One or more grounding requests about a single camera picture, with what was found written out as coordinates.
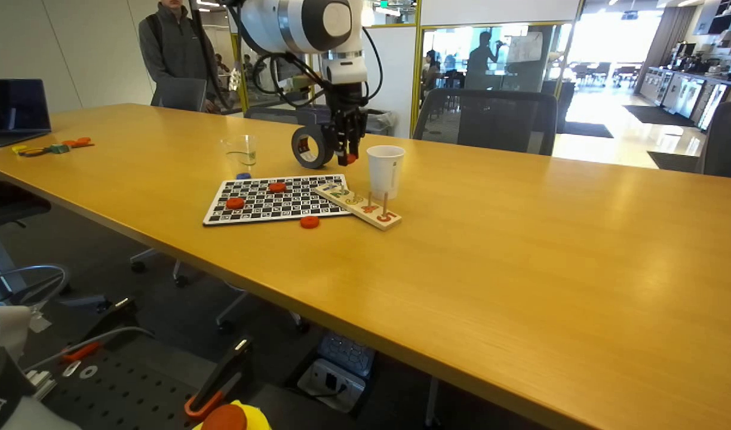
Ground black tape roll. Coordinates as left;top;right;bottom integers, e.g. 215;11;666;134
291;125;333;168

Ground orange green tool on table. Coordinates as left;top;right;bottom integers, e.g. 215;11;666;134
13;135;93;157

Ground checkerboard calibration board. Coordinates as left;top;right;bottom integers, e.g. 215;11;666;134
204;174;347;227

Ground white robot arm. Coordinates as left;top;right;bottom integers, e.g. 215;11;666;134
233;0;368;167

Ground floor power box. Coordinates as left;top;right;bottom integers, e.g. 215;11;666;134
297;335;375;412

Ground person in grey jacket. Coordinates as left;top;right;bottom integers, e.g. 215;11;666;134
138;0;224;111

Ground orange disc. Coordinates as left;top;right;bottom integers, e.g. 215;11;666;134
299;216;320;228
339;155;358;164

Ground transparent plastic cup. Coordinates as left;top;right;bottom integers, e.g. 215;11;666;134
230;134;258;171

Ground orange disc board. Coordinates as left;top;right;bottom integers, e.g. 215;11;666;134
224;196;247;209
267;182;287;192

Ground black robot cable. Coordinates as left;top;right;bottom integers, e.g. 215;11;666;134
221;0;387;109

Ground black laptop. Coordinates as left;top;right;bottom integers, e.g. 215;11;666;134
0;79;50;135

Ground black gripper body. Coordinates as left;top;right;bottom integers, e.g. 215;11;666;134
328;103;368;157

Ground white paper cup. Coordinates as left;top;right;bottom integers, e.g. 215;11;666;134
368;145;404;198

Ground wooden number peg board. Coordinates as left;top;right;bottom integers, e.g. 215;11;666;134
316;183;402;228

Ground yellow red emergency stop button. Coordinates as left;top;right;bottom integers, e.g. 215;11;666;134
193;400;273;430

